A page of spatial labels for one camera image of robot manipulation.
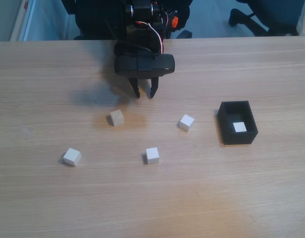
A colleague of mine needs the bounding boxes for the white cube block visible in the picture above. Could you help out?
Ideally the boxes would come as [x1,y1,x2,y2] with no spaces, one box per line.
[233,121,247,133]
[145,147,160,165]
[62,147,82,167]
[178,114,195,132]
[110,109,125,127]

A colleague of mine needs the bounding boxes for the black open box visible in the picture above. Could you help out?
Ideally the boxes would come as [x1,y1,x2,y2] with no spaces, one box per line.
[217,100,259,146]

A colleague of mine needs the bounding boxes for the white board panel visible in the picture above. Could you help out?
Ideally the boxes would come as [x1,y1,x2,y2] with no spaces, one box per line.
[9,0,36,42]

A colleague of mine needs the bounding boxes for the person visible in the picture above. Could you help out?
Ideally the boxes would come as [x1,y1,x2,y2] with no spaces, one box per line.
[296,13,305,37]

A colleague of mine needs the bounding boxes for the red white servo cable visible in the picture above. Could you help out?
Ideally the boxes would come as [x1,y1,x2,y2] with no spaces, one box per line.
[134,21,166,55]

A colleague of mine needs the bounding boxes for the black oval camera box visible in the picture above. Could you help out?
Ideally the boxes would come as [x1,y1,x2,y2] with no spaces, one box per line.
[114,53,177,79]

